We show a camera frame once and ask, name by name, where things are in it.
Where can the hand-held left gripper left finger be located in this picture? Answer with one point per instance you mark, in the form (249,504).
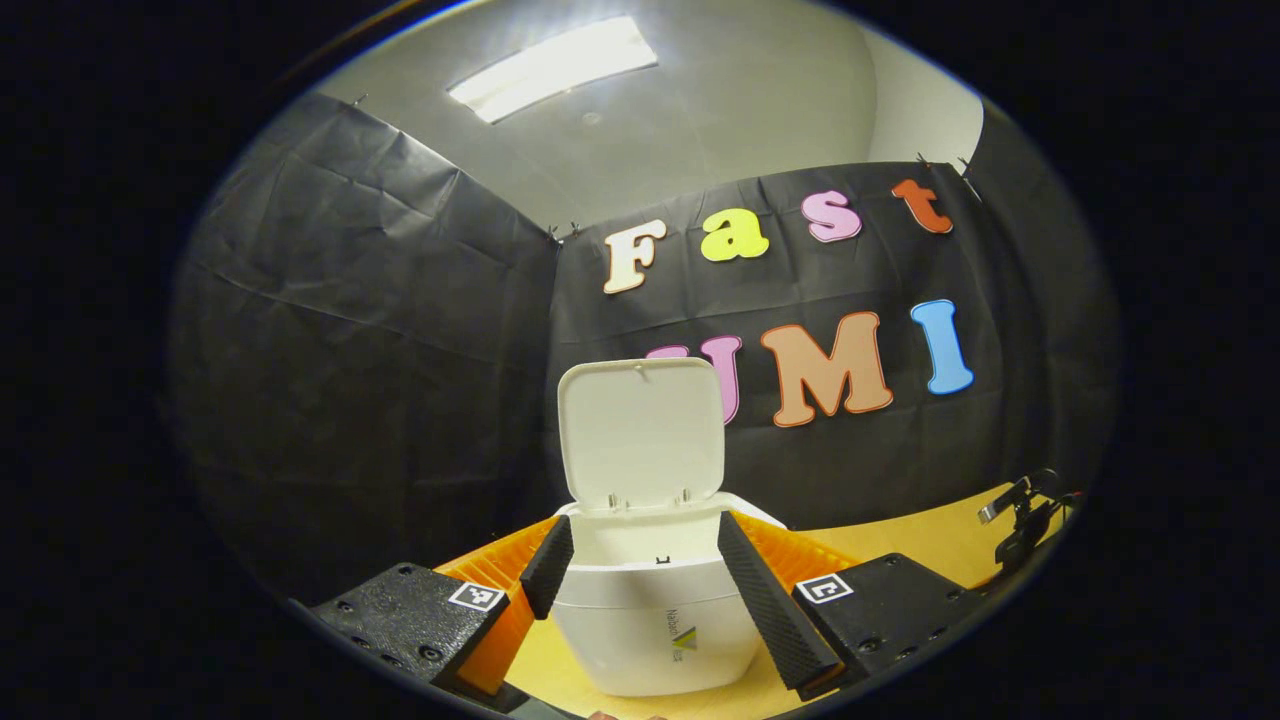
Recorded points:
(548,570)

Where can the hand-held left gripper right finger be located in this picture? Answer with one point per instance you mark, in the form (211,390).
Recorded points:
(775,610)

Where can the white desktop garbage bin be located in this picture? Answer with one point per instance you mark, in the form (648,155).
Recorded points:
(640,430)

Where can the wooden desktop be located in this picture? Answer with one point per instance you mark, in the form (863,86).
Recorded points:
(900,540)

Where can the black backdrop cloth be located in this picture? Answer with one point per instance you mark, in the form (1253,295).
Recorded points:
(350,400)

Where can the rectangular ceiling light panel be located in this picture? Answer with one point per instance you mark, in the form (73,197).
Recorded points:
(550,68)

